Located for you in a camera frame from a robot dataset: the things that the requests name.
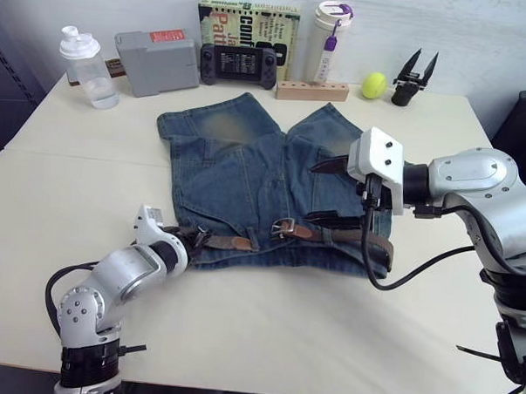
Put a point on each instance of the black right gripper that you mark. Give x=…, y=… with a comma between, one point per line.
x=386, y=200

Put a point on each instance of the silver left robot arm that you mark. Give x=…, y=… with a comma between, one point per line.
x=124, y=269

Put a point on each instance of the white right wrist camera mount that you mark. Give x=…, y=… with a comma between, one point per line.
x=376, y=154

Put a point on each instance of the brown braided belt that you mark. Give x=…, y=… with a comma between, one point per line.
x=306, y=232

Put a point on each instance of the black chair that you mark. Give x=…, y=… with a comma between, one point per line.
x=525, y=130

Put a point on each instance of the clear plastic water bottle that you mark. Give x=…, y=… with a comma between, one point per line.
x=93, y=80

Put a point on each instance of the grey plastic box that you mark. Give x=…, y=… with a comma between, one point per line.
x=162, y=64

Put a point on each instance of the white tumbler purple lid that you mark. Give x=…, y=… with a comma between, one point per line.
x=319, y=47

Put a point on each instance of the yellow tennis ball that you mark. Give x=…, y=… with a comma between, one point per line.
x=374, y=86

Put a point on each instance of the spiral bound book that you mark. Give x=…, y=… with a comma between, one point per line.
x=261, y=27

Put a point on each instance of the spare black two-finger gripper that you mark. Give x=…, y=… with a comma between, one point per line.
x=406, y=87

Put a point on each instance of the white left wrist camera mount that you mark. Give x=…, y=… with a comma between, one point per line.
x=146, y=226

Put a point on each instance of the wooden block with holes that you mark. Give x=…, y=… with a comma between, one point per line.
x=312, y=91

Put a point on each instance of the black handheld game console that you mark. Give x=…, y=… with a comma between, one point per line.
x=238, y=65

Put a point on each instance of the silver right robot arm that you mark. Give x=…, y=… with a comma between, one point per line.
x=473, y=172

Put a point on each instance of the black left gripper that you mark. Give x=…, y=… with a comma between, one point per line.
x=183, y=241

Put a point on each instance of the white tube purple cap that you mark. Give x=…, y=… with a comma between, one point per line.
x=326, y=60

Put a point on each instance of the dark metal cabinet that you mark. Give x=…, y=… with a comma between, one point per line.
x=8, y=85

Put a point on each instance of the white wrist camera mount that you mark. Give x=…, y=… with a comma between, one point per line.
x=146, y=226
x=376, y=154

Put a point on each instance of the blue denim shorts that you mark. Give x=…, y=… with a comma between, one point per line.
x=246, y=179

